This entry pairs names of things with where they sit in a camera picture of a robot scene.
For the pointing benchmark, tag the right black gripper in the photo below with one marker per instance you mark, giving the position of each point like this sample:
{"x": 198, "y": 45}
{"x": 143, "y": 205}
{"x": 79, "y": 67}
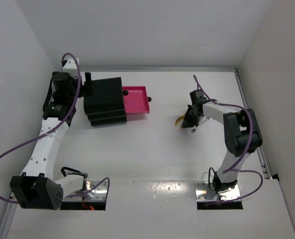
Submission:
{"x": 187, "y": 122}

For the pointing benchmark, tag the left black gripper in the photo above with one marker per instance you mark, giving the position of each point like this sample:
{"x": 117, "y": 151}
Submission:
{"x": 85, "y": 90}

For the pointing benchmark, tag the yellow handled pliers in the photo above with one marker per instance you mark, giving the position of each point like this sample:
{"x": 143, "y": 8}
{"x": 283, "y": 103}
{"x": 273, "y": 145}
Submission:
{"x": 180, "y": 121}

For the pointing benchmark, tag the black drawer cabinet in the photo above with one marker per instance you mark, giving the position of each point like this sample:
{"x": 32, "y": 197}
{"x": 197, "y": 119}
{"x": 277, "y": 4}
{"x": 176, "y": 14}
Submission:
{"x": 105, "y": 105}

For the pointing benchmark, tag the pink top drawer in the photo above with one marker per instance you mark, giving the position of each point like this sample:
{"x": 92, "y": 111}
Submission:
{"x": 136, "y": 100}

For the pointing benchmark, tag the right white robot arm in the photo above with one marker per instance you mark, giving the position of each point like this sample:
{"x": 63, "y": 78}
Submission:
{"x": 242, "y": 135}

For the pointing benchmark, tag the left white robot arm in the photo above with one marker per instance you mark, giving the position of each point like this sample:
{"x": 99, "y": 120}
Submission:
{"x": 35, "y": 187}

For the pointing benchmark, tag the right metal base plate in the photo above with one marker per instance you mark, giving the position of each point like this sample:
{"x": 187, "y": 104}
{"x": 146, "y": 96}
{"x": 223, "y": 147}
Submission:
{"x": 205, "y": 195}

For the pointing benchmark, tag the metal base plate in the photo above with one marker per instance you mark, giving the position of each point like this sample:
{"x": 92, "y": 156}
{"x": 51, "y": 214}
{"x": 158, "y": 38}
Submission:
{"x": 97, "y": 195}
{"x": 205, "y": 195}

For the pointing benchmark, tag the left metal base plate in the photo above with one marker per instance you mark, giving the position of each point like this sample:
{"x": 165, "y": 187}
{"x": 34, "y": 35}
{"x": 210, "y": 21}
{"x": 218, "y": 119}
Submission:
{"x": 97, "y": 195}

